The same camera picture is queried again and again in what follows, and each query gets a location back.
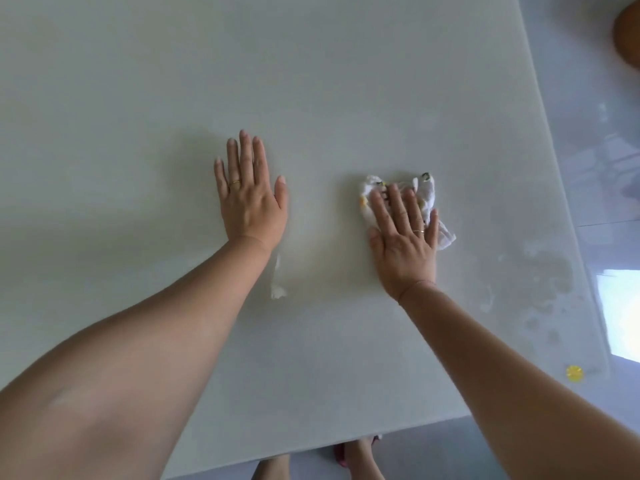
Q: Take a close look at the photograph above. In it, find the person's left hand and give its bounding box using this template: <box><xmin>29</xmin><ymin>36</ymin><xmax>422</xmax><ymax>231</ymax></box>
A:
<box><xmin>214</xmin><ymin>130</ymin><xmax>289</xmax><ymax>253</ymax></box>

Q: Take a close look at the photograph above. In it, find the person's right hand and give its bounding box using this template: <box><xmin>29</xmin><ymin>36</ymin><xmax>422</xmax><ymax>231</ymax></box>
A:
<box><xmin>368</xmin><ymin>184</ymin><xmax>440</xmax><ymax>302</ymax></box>

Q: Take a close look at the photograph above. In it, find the white patterned cleaning cloth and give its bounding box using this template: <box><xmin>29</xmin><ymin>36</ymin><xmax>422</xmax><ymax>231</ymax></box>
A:
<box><xmin>357</xmin><ymin>173</ymin><xmax>457</xmax><ymax>251</ymax></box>

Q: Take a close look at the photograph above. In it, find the person's left forearm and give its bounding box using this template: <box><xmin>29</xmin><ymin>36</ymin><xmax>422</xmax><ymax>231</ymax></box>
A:
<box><xmin>0</xmin><ymin>237</ymin><xmax>274</xmax><ymax>480</ymax></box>

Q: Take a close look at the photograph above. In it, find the person's right forearm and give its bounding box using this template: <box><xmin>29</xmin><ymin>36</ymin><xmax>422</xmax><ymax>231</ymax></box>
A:
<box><xmin>398</xmin><ymin>282</ymin><xmax>640</xmax><ymax>480</ymax></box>

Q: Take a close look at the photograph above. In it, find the red sandal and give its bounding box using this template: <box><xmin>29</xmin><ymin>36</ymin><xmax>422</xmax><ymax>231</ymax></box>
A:
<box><xmin>333</xmin><ymin>435</ymin><xmax>384</xmax><ymax>468</ymax></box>

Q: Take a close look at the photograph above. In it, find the person's right foot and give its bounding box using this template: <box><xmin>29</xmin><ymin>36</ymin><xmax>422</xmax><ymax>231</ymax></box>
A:
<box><xmin>343</xmin><ymin>436</ymin><xmax>385</xmax><ymax>480</ymax></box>

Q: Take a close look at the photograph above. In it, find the person's foot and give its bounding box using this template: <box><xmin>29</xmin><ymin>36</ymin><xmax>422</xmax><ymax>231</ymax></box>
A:
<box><xmin>250</xmin><ymin>454</ymin><xmax>292</xmax><ymax>480</ymax></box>
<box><xmin>343</xmin><ymin>436</ymin><xmax>385</xmax><ymax>480</ymax></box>

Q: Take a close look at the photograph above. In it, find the person's left foot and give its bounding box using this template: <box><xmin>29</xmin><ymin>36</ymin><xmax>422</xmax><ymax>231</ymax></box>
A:
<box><xmin>250</xmin><ymin>454</ymin><xmax>292</xmax><ymax>480</ymax></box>

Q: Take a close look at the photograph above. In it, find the brown round wooden object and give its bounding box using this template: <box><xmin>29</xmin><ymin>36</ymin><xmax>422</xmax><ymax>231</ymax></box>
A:
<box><xmin>613</xmin><ymin>2</ymin><xmax>640</xmax><ymax>71</ymax></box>

